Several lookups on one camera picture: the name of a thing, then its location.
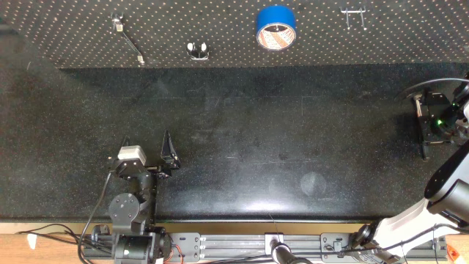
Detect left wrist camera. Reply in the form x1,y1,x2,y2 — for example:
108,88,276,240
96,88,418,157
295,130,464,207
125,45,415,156
117,144,148,166

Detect roll of blue tape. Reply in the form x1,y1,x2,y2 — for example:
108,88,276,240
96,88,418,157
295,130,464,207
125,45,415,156
255,4,298,51

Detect black pegboard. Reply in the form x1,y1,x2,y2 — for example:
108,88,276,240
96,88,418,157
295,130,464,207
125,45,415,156
0,0,469,70

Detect mounting rail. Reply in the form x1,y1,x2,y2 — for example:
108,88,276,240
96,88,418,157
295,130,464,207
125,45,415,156
78,230,450,264

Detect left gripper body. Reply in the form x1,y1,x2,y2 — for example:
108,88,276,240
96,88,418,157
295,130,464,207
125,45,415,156
108,157,173,180

